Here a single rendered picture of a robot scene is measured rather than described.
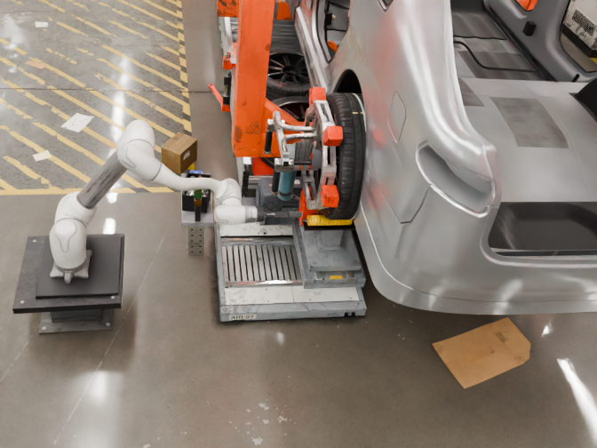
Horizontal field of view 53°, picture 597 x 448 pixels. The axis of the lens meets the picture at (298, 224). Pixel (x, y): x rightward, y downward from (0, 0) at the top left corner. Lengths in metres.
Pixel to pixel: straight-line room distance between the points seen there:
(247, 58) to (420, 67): 1.22
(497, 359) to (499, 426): 0.41
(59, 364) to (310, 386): 1.27
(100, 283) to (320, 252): 1.23
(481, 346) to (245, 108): 1.90
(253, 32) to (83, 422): 2.07
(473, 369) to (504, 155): 1.18
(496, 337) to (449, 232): 1.58
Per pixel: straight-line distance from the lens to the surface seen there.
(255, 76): 3.33
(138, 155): 2.76
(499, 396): 3.49
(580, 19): 7.66
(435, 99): 2.19
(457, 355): 3.54
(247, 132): 3.51
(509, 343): 3.72
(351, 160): 2.85
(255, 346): 3.30
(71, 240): 3.07
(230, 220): 3.00
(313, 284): 3.46
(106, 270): 3.23
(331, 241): 3.51
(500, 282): 2.41
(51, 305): 3.16
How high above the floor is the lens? 2.68
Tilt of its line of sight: 42 degrees down
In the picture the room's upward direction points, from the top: 10 degrees clockwise
